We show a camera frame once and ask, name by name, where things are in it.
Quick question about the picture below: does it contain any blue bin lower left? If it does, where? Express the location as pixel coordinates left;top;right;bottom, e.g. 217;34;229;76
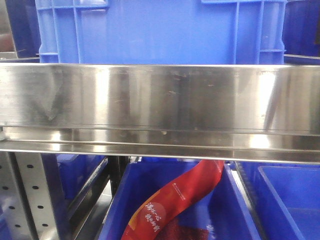
56;154;105;200

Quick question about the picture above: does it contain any blue bin lower right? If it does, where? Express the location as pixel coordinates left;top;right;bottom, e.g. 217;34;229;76
256;165;320;240

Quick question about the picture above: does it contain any blue bin lower centre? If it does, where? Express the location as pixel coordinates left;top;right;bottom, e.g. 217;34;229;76
99;160;260;240

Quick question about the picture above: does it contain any blue crate on upper shelf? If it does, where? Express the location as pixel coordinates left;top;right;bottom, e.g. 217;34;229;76
35;0;286;65

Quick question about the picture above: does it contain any red snack bag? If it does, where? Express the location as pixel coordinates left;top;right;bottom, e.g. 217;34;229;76
121;159;224;240

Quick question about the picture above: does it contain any blue bin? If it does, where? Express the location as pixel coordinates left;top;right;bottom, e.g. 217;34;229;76
256;165;320;240
56;154;105;200
99;160;260;240

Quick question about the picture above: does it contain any perforated metal shelf upright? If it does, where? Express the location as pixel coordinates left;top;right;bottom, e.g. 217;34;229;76
0;151;69;240

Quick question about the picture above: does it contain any stainless steel shelf rail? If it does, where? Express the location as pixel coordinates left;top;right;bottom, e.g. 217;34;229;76
0;63;320;164

